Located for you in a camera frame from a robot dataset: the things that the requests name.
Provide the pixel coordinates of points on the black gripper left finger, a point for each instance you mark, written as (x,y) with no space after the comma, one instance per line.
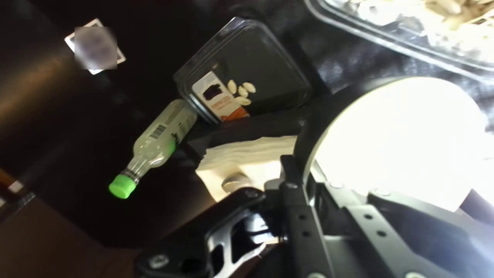
(305,250)

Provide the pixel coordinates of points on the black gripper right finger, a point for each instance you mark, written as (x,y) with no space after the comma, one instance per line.
(396,237)

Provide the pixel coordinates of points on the white ceramic bowl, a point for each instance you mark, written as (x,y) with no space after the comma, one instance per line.
(423,138)

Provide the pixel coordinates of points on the clear lunch box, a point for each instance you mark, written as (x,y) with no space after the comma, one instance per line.
(452,34)

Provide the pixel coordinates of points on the green cap plastic bottle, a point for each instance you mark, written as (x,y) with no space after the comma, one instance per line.
(154,147)

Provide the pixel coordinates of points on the black plastic tray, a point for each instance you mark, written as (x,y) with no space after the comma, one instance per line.
(251,64)

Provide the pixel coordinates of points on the small orange white card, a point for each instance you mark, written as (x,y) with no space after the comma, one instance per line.
(217,99)

